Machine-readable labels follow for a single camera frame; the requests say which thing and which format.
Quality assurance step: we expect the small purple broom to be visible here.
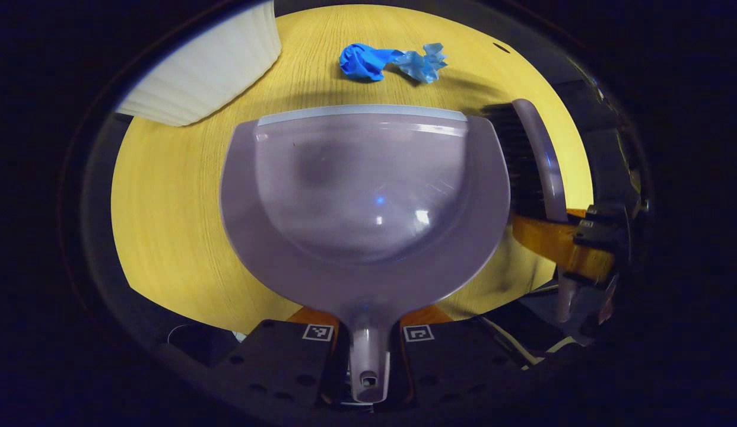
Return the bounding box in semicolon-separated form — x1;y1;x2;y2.
482;98;583;324

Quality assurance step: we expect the light blue trash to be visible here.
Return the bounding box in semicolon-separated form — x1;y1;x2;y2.
394;42;449;84

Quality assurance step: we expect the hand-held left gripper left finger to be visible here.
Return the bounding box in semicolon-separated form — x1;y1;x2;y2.
210;305;341;411

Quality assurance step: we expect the white ribbed garbage bin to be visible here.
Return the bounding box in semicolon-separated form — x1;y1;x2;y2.
116;0;282;128

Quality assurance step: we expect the purple plastic dustpan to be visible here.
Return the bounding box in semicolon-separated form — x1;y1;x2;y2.
220;104;512;405

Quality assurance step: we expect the dark blue trash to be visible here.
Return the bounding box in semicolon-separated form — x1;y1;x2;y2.
338;43;405;82

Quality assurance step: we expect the yellow wooden desktop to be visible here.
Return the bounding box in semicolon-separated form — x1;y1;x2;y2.
110;4;595;334

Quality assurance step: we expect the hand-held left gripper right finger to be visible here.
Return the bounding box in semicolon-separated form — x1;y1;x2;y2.
391;304;528;411

